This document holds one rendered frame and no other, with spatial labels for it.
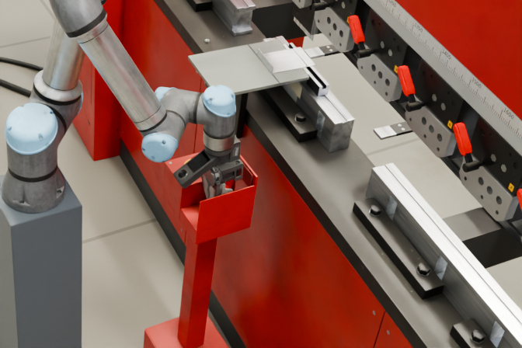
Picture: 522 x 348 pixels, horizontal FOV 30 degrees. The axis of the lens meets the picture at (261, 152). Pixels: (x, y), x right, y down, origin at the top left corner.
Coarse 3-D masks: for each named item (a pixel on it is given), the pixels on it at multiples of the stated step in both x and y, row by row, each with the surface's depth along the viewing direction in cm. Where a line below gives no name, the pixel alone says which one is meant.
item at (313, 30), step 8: (296, 8) 251; (304, 8) 247; (296, 16) 252; (304, 16) 248; (312, 16) 244; (304, 24) 249; (312, 24) 245; (304, 32) 251; (312, 32) 247; (312, 40) 249
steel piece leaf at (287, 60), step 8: (264, 56) 251; (272, 56) 255; (280, 56) 256; (288, 56) 256; (296, 56) 257; (272, 64) 252; (280, 64) 253; (288, 64) 253; (296, 64) 254; (304, 64) 254; (272, 72) 249
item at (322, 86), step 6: (312, 66) 254; (312, 72) 254; (312, 78) 250; (318, 78) 251; (312, 84) 251; (318, 84) 249; (324, 84) 250; (312, 90) 251; (318, 90) 248; (324, 90) 249
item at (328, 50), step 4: (332, 44) 263; (312, 48) 260; (316, 48) 260; (320, 48) 260; (324, 48) 261; (328, 48) 261; (332, 48) 261; (308, 52) 258; (312, 52) 259; (316, 52) 259; (320, 52) 259; (324, 52) 259; (328, 52) 259; (332, 52) 260; (336, 52) 260; (308, 56) 257; (312, 56) 257; (316, 56) 258; (320, 56) 258
